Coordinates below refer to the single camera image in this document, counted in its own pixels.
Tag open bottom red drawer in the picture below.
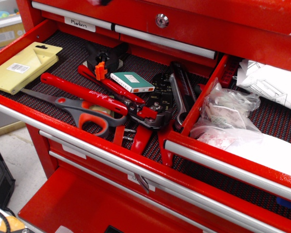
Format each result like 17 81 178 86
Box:
19 167 202 233

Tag yellow flat plastic case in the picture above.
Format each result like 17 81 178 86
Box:
0 42 63 95

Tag blue tape piece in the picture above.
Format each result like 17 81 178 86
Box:
276 197 291 209

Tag red bit holder strip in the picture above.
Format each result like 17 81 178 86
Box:
113 125 136 146

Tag white rounded plastic object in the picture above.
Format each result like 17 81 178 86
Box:
225 132 291 176

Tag open right red drawer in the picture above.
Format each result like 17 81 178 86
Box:
163 53 291 205

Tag cardboard box on shelf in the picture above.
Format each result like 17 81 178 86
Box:
0 23 25 48

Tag white printed instruction sheet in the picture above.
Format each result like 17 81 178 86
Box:
237 59 291 109

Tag white markers label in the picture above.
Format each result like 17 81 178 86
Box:
64 17 96 32

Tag red black screwdriver handle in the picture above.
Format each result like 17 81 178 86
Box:
194 83 205 98

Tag black orange spring clamp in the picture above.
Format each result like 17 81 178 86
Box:
85 42 129 81

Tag open left red drawer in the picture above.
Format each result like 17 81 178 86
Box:
0 18 291 233

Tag silver cabinet key lock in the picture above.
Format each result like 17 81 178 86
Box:
155 14 169 28

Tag red tool chest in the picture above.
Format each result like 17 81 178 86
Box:
0 0 291 233

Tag red handled wire stripper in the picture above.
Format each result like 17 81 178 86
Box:
40 64 173 130

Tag open red drawer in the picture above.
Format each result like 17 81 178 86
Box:
163 53 291 205
19 167 202 233
0 18 291 233

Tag silver black utility knife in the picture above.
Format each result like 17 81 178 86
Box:
169 61 196 132

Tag green white small box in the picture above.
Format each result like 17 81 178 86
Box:
110 72 155 93

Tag grey orange scissors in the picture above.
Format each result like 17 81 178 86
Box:
21 88 127 137

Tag clear bag of adhesive pads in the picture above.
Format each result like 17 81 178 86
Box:
190 81 263 150

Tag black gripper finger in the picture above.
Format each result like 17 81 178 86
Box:
98 0 112 5

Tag black red crimping pliers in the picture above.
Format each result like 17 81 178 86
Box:
130 73 174 167

